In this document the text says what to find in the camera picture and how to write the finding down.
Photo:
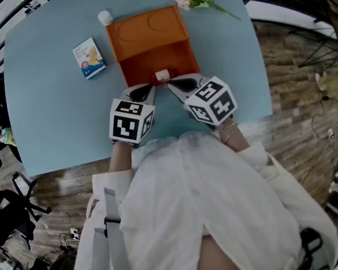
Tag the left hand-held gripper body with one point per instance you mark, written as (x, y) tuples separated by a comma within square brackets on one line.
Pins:
[(130, 120)]

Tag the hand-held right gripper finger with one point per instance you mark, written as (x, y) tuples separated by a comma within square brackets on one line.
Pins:
[(190, 83), (177, 92)]

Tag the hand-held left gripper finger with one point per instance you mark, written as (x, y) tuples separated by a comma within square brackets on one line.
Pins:
[(131, 93), (151, 94)]

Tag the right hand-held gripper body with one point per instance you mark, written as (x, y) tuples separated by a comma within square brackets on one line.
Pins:
[(214, 104)]

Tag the brown medicine bottle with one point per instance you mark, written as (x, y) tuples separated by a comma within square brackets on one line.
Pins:
[(161, 75)]

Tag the orange box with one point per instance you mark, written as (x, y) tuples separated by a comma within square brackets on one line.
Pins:
[(147, 36)]

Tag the person's right forearm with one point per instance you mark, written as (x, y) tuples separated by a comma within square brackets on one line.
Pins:
[(235, 141)]

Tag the person's left forearm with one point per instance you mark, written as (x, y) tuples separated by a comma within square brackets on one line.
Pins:
[(121, 157)]

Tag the blue white small carton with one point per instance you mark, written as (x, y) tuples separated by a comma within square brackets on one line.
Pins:
[(89, 58)]

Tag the small white round object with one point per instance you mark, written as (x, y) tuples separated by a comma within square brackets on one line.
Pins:
[(105, 18)]

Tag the person's white shirt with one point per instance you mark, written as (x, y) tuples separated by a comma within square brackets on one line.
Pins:
[(200, 194)]

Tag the white power strip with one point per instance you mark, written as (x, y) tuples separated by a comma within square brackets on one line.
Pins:
[(331, 134), (74, 233)]

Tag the yellow green water jug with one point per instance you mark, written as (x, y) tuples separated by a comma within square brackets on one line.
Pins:
[(7, 137)]

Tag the black harness buckle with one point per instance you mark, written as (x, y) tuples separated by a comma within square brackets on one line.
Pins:
[(307, 231)]

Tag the person's torso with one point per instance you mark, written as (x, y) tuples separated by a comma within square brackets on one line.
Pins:
[(215, 263)]

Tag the black office chair with clothes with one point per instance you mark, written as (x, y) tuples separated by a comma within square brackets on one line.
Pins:
[(5, 218)]

